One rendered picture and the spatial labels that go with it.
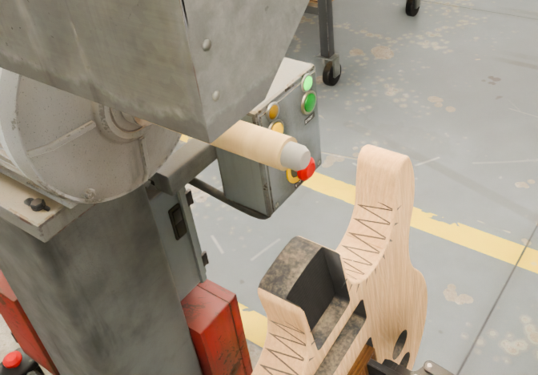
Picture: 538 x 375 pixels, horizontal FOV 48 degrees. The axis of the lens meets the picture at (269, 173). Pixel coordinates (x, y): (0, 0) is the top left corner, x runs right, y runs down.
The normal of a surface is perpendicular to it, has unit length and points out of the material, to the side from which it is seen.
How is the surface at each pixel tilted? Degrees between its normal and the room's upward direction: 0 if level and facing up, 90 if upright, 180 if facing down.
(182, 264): 90
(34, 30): 90
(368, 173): 78
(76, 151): 92
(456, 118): 0
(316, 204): 0
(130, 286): 90
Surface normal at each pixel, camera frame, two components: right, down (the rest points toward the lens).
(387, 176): -0.60, 0.37
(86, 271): 0.80, 0.30
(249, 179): -0.58, 0.55
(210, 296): -0.11, -0.78
